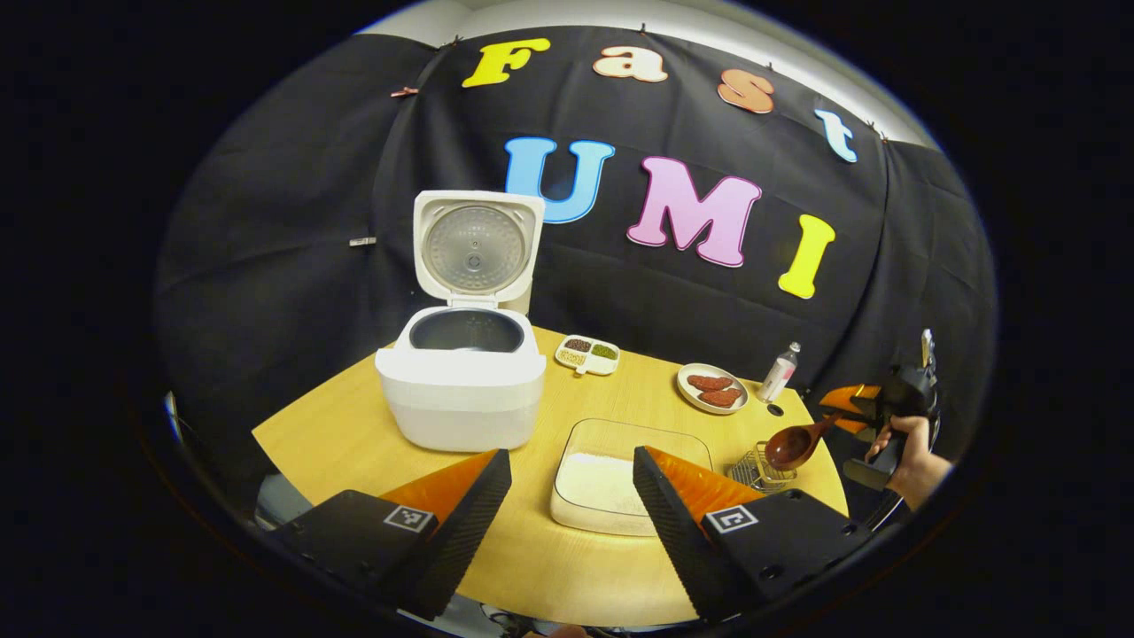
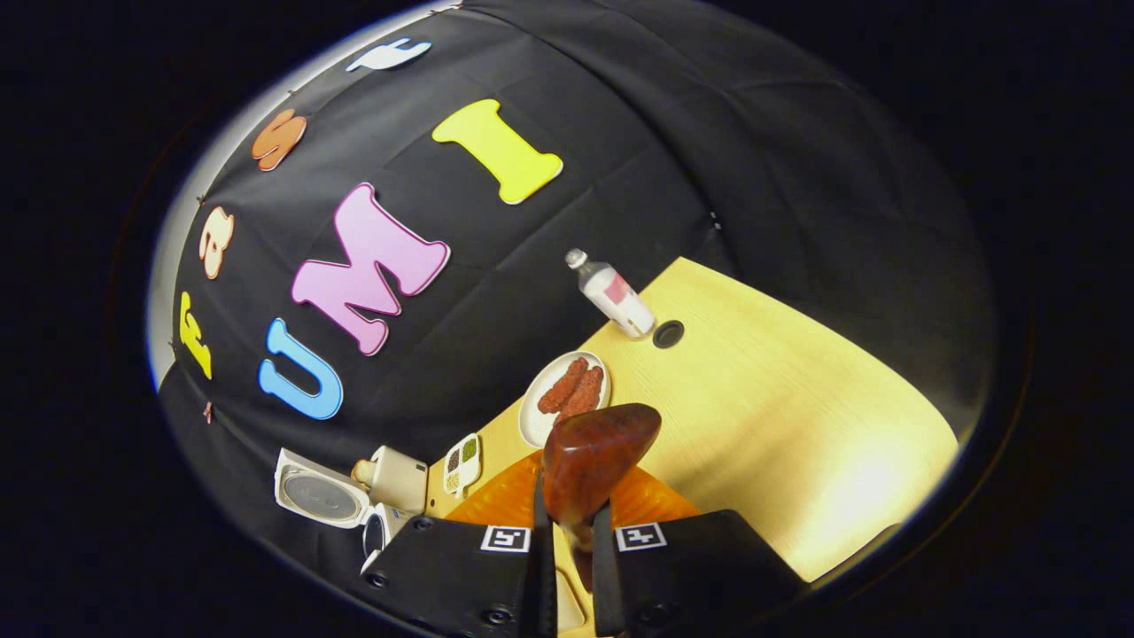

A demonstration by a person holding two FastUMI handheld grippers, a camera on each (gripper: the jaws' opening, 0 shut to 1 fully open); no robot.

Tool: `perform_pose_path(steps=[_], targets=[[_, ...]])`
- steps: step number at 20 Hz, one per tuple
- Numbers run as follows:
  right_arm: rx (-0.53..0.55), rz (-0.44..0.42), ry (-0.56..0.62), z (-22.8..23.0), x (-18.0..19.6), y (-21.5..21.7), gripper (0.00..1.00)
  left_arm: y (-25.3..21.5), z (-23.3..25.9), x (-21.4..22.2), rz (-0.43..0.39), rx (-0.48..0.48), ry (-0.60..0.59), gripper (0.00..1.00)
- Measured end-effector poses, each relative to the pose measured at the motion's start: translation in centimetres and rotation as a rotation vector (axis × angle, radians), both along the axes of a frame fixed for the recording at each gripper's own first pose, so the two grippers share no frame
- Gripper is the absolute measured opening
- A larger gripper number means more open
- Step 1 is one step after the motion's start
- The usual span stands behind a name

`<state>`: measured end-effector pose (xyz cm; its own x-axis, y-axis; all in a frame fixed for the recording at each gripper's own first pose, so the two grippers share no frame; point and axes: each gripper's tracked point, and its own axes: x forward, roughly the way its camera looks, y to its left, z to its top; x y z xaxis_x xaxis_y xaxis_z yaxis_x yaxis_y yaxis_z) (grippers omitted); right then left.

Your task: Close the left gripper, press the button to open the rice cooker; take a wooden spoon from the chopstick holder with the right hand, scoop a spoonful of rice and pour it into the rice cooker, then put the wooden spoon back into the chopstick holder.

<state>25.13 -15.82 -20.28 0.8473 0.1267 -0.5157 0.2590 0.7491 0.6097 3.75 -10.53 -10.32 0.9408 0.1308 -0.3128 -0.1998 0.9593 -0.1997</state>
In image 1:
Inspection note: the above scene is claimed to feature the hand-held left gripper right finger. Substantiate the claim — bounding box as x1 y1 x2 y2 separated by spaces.
632 446 878 624

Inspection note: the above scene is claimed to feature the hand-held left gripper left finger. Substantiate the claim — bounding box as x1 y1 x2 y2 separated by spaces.
266 448 514 621

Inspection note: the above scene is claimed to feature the brown wooden spoon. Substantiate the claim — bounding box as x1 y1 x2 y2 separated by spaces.
764 409 843 471

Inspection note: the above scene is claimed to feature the wire chopstick holder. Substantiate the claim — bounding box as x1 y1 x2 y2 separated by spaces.
726 440 798 494

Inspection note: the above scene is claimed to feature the white rice cooker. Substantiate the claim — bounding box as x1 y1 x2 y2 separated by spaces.
375 190 548 454

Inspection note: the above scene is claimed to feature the clear square rice container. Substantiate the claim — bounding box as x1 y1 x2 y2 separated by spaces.
549 418 714 538

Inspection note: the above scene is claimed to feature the small clear pink-label bottle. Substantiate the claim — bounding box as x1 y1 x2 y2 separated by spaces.
756 342 802 405

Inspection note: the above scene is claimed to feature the white round plate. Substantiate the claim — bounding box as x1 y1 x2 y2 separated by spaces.
676 362 750 416

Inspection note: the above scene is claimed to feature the white divided grain dish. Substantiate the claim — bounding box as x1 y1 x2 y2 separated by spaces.
555 335 621 377

